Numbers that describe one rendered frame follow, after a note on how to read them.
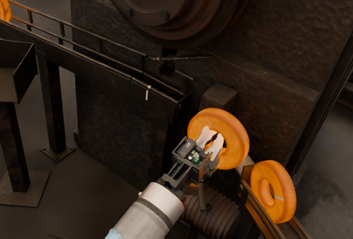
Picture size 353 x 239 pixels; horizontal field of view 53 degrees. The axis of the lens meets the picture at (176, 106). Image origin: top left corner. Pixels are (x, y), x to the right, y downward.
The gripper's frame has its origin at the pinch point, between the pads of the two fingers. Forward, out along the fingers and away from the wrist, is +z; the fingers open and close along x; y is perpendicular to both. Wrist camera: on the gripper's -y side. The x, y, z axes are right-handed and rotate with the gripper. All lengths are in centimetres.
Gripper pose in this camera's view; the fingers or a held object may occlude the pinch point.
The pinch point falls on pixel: (218, 133)
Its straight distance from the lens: 86.0
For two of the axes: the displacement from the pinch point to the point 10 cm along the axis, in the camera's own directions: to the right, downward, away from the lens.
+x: -8.1, -4.6, 3.7
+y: -0.3, -6.0, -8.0
